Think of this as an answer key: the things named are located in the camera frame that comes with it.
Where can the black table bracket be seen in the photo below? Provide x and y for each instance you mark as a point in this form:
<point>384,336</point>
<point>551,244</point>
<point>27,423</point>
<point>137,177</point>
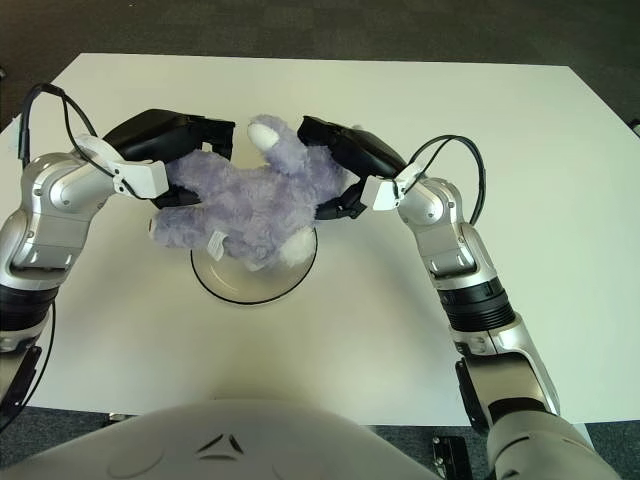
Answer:
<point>450,460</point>

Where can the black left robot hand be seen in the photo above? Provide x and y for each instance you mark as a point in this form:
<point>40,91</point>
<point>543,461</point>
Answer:
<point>150,132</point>

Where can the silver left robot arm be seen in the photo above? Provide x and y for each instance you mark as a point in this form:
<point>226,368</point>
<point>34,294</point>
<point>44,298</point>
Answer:
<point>60,200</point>

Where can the purple plush doll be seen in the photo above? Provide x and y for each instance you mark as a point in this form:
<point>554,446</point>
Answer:
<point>250,205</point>

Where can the white plate with black rim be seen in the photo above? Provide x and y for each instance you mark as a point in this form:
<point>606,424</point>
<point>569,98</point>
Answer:
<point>250,287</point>

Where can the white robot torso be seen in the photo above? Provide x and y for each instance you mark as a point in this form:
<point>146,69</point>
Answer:
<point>225,450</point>

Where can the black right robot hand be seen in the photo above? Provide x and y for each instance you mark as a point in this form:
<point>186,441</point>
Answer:
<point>365,152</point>

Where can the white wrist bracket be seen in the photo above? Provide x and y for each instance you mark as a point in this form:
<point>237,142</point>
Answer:
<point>145,180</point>
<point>382,195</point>

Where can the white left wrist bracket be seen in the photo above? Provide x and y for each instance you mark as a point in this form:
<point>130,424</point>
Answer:
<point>145,180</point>

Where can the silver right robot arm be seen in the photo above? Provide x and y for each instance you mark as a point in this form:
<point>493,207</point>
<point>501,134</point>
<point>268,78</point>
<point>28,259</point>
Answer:
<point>450,240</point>

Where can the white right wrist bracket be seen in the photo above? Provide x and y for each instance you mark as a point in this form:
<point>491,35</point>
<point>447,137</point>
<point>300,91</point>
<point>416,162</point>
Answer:
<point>382,195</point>

